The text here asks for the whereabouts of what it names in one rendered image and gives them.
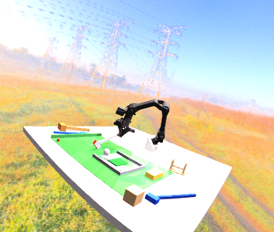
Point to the tan cube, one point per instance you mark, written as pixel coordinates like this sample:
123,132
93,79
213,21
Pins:
133,195

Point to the green flat mat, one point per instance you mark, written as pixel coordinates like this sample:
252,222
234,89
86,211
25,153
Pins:
82,148

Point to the white golf ball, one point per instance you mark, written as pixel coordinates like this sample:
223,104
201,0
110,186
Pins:
106,151

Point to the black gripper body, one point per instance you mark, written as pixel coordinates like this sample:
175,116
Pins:
126,126

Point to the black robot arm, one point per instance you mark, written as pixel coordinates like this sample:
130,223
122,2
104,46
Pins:
130,110

